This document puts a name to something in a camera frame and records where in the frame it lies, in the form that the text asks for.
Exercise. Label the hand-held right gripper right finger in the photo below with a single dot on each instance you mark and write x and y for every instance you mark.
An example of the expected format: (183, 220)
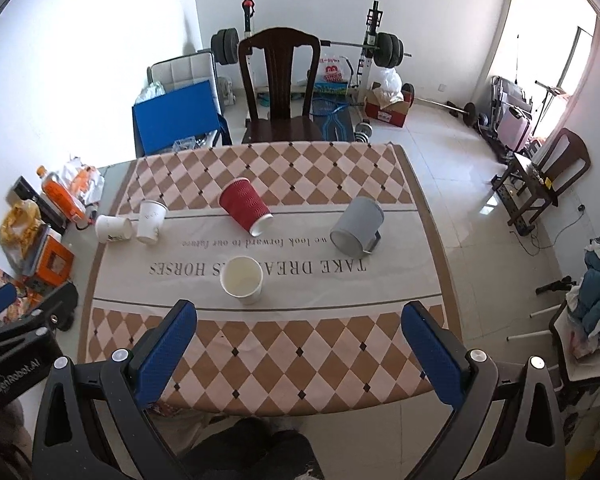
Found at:
(430, 355)

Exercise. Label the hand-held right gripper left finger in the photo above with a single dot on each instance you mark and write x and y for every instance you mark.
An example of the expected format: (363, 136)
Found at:
(162, 355)

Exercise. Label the white printed paper cup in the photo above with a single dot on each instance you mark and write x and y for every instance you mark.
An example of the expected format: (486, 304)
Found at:
(150, 222)
(112, 229)

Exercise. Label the grey mug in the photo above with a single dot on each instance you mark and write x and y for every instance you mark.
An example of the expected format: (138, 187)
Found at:
(357, 225)

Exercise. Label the red ribbed paper cup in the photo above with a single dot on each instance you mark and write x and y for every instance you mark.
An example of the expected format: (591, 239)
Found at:
(245, 206)

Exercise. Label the wide white paper cup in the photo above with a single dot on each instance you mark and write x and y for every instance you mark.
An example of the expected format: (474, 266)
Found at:
(242, 280)

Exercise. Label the colourful magazine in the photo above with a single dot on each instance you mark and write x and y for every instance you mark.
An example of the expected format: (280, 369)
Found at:
(0, 280)

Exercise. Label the orange box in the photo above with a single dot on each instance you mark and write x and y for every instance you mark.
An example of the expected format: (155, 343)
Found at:
(52, 262)

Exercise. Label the yellow plastic bag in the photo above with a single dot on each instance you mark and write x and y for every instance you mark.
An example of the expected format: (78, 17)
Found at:
(17, 227)

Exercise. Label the orange drink bottle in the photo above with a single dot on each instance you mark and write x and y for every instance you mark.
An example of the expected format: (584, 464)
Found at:
(60, 195)

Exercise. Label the black box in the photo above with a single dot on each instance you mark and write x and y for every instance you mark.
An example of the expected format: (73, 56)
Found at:
(22, 191)

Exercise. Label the checkered printed tablecloth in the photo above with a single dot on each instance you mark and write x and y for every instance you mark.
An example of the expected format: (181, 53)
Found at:
(290, 360)

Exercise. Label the white orange snack wrappers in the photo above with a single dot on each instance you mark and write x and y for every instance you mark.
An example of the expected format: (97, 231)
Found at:
(87, 180)

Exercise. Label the white-legged chair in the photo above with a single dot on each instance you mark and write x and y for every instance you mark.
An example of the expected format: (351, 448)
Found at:
(570, 355)

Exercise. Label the black tripod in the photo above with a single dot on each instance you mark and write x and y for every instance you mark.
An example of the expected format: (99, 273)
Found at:
(555, 286)

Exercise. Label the black power strip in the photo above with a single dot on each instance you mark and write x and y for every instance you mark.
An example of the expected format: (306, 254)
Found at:
(512, 205)

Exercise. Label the pile of blue clothes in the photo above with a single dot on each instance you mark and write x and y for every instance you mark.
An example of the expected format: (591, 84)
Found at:
(597, 285)

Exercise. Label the blue board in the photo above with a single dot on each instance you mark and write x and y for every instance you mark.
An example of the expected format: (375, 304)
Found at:
(177, 115)

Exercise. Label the clear plastic bag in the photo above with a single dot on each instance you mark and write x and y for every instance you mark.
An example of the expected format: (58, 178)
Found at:
(152, 94)

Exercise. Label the chrome dumbbell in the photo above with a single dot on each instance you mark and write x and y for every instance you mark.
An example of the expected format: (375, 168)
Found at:
(364, 131)

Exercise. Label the dark wooden armchair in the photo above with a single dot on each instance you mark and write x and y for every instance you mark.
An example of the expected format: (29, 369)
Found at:
(562, 157)

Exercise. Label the pink suitcase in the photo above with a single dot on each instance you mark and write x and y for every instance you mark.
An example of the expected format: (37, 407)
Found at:
(514, 130)

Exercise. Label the red cardboard box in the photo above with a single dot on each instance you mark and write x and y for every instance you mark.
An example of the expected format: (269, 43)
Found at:
(387, 115)

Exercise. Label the long barbell with small plate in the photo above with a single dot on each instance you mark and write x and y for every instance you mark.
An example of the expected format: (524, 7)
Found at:
(467, 114)

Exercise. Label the white padded chair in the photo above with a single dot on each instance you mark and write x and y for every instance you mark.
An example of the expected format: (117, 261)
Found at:
(182, 67)

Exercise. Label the blue badminton racket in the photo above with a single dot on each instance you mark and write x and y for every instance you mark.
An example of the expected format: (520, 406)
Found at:
(325, 106)

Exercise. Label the dark wooden dining chair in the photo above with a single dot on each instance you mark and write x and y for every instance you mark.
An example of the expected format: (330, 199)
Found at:
(277, 85)

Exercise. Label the white red-print plastic bag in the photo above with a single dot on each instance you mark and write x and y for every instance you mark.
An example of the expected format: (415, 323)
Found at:
(331, 67)

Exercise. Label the barbell with black plates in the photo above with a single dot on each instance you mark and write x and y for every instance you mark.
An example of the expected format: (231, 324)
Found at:
(387, 50)

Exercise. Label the barbell rack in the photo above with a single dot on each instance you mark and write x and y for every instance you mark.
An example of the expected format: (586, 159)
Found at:
(372, 40)

